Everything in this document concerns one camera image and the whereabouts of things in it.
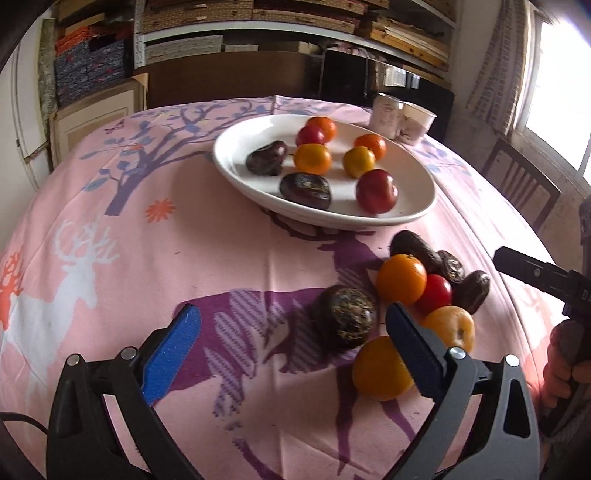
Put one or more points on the large red plum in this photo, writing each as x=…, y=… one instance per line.
x=376, y=192

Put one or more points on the white paper cup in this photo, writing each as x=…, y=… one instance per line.
x=416, y=123

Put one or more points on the dark wooden cabinet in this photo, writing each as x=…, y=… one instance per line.
x=222, y=76

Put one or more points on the dark elongated chestnut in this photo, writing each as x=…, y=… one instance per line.
x=410, y=243

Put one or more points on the white oval plate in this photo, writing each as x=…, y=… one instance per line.
x=417, y=191

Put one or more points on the orange mandarin plate far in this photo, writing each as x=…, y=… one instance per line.
x=325, y=124

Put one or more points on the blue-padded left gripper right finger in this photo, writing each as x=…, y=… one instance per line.
x=503, y=442

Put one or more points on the right hand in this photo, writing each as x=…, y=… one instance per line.
x=558, y=372

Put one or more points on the pink deer-print tablecloth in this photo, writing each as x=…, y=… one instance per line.
x=138, y=222

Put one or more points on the patterned curtain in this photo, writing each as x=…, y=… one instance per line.
x=499, y=93

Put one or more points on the orange fruit pile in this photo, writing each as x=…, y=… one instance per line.
x=312, y=159

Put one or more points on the yellow fruit behind finger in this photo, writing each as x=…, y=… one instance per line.
x=453, y=325

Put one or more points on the dark chestnut on plate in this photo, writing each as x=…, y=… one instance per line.
x=267, y=160

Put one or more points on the orange mandarin plate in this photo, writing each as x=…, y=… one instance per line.
x=376, y=143
x=325, y=124

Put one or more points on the small red plum pile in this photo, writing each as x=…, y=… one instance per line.
x=437, y=294

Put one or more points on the black monitor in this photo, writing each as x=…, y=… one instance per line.
x=345, y=78

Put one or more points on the wooden chair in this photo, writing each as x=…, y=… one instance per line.
x=520, y=182

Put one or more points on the orange mandarin plate right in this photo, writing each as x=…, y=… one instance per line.
x=376, y=143

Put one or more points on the shelf with boxes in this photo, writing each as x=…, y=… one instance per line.
x=409, y=42

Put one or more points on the rough-topped dark chestnut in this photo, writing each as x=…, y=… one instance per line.
x=345, y=316

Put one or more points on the small red plum on plate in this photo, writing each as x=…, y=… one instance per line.
x=310, y=134

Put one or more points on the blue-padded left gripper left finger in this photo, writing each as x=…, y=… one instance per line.
x=82, y=442

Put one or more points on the dark chestnut pile right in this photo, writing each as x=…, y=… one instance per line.
x=471, y=293

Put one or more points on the yellow-orange fruit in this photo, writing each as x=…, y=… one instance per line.
x=379, y=372

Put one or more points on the cardboard framed panel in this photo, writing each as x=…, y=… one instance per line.
x=71, y=124

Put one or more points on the small orange fruit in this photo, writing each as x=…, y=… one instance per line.
x=358, y=161

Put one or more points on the orange mandarin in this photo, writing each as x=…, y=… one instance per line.
x=402, y=278

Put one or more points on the large dark water chestnut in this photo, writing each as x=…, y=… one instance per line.
x=306, y=189

